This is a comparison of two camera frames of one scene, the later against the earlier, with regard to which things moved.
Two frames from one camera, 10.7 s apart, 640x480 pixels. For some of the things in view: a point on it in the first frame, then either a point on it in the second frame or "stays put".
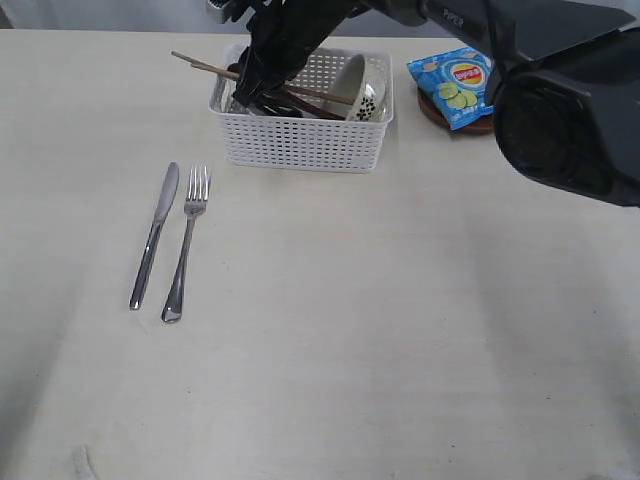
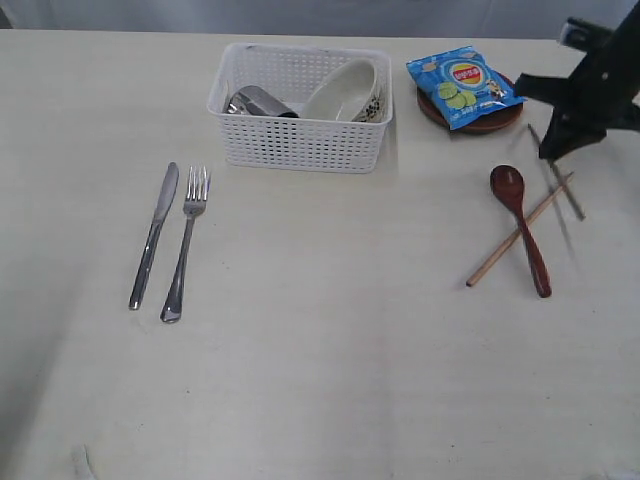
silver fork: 197,197 stays put
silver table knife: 149,247 stays put
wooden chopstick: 209,68 to 562,183
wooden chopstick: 237,74 to 515,234
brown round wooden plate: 480,124 stays put
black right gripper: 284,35 to 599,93
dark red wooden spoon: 312,106 to 508,184
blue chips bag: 462,81 stays put
